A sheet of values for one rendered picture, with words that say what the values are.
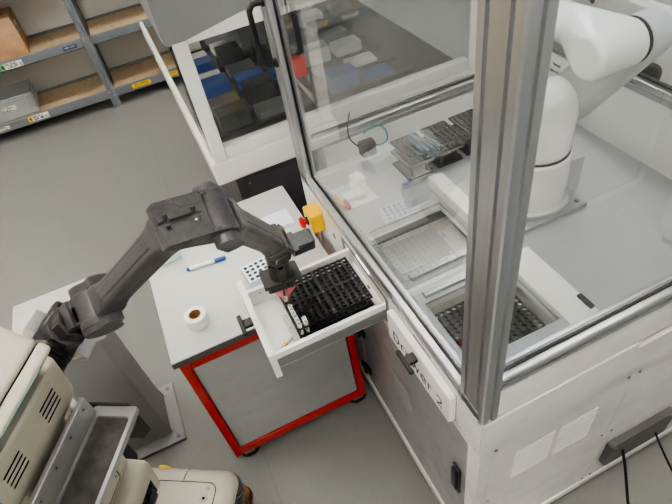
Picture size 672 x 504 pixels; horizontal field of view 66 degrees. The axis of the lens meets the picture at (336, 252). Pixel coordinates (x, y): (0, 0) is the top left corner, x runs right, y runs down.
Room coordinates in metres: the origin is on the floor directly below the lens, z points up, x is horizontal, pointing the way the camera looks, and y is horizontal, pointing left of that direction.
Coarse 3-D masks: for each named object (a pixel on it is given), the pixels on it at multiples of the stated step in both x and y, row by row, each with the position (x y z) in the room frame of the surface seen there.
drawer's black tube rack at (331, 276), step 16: (320, 272) 1.04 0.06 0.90; (336, 272) 1.03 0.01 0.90; (352, 272) 1.04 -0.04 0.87; (304, 288) 0.99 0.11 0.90; (320, 288) 0.98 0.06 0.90; (336, 288) 0.97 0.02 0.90; (352, 288) 0.96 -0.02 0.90; (304, 304) 0.94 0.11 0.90; (320, 304) 0.93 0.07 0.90; (336, 304) 0.91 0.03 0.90; (352, 304) 0.93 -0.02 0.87; (368, 304) 0.91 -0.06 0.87; (320, 320) 0.87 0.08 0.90; (336, 320) 0.88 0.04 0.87; (304, 336) 0.86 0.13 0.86
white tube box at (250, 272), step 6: (264, 258) 1.26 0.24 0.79; (252, 264) 1.24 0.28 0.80; (258, 264) 1.23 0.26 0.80; (264, 264) 1.24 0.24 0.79; (246, 270) 1.22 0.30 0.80; (252, 270) 1.22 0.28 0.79; (258, 270) 1.21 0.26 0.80; (246, 276) 1.19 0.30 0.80; (252, 276) 1.18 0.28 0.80; (258, 276) 1.19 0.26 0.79; (252, 282) 1.16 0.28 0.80; (258, 282) 1.17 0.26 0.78
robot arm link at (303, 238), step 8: (272, 224) 0.94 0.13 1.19; (288, 232) 0.96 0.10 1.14; (296, 232) 0.97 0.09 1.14; (304, 232) 0.97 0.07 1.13; (296, 240) 0.95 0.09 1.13; (304, 240) 0.95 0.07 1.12; (312, 240) 0.95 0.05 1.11; (296, 248) 0.93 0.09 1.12; (304, 248) 0.95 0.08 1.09; (312, 248) 0.96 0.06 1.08; (280, 256) 0.88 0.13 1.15; (288, 256) 0.88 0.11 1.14
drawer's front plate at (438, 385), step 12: (396, 324) 0.79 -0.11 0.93; (408, 336) 0.74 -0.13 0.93; (408, 348) 0.73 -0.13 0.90; (420, 348) 0.70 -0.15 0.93; (420, 360) 0.68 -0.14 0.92; (420, 372) 0.68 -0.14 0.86; (432, 372) 0.63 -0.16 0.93; (432, 384) 0.63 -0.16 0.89; (444, 384) 0.60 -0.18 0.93; (432, 396) 0.63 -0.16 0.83; (444, 396) 0.58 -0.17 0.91; (444, 408) 0.58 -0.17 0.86
